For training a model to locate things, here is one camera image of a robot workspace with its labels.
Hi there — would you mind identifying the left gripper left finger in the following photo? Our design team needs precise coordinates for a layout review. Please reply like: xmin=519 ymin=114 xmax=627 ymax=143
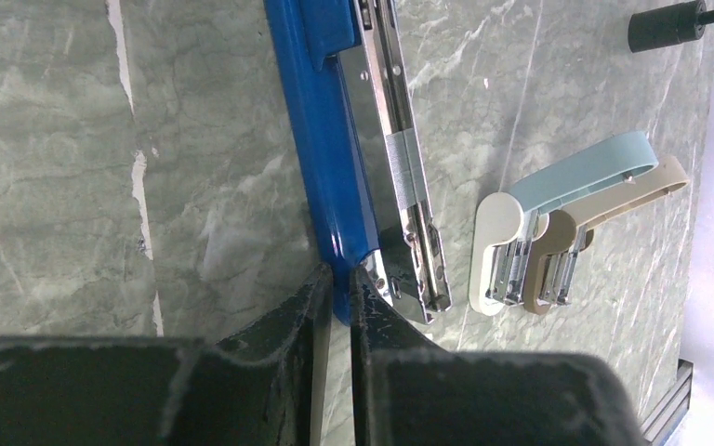
xmin=0 ymin=265 xmax=333 ymax=445

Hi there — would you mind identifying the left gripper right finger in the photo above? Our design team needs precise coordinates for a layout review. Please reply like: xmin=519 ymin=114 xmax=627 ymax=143
xmin=350 ymin=267 xmax=643 ymax=445

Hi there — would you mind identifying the light blue small case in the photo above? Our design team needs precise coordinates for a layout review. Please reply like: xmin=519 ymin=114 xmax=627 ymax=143
xmin=469 ymin=131 xmax=658 ymax=316

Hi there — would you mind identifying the silver staple strip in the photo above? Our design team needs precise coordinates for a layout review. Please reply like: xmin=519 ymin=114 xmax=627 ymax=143
xmin=385 ymin=128 xmax=428 ymax=211

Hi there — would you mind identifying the blue stapler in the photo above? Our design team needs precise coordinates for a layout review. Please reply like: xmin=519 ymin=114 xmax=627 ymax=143
xmin=264 ymin=1 xmax=452 ymax=324

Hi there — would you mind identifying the small black cylinder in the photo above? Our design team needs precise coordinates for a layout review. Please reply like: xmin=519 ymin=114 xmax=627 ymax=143
xmin=627 ymin=1 xmax=714 ymax=53

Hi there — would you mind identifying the aluminium rail frame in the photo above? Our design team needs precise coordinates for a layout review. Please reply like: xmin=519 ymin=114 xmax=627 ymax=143
xmin=641 ymin=359 xmax=694 ymax=446

